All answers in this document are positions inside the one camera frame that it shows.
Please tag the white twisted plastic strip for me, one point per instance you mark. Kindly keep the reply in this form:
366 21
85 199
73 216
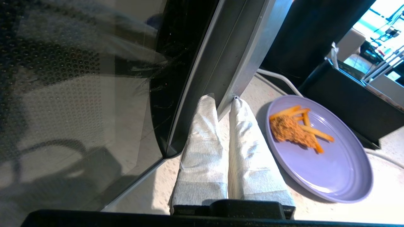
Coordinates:
334 55

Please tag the black rectangular tray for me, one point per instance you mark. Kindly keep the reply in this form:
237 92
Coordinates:
347 104

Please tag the purple plate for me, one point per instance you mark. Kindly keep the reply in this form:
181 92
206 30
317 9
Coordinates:
331 170

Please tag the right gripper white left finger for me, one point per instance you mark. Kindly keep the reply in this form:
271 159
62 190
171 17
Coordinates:
203 157

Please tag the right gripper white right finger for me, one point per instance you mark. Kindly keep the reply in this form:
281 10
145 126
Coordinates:
249 157

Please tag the fried chicken piece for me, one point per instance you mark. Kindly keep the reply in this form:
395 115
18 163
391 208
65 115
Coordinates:
290 130

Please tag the beige armchair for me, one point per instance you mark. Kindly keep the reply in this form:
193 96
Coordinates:
350 42

